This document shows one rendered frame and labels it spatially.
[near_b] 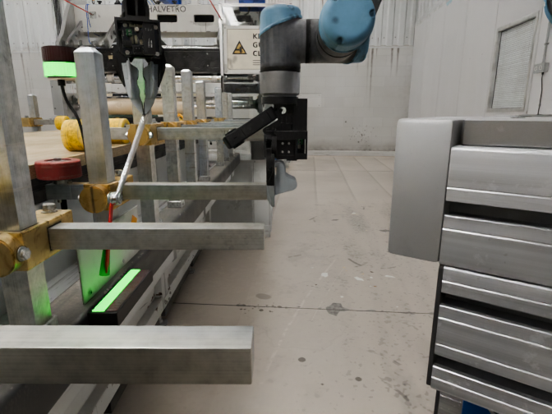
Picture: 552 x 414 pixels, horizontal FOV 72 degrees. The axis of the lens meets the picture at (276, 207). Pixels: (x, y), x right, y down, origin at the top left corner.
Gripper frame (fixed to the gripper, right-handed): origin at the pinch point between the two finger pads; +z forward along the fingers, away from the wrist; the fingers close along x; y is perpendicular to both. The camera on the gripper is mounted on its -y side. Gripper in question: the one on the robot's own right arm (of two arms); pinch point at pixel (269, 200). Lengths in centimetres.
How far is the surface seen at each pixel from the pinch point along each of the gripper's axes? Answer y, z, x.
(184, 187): -16.7, -2.9, -1.5
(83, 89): -32.2, -21.1, -5.8
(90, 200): -31.9, -2.0, -8.5
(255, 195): -2.7, -1.2, -1.5
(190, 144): -31, -5, 69
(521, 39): 269, -95, 379
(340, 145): 151, 59, 846
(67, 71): -34.3, -24.1, -6.3
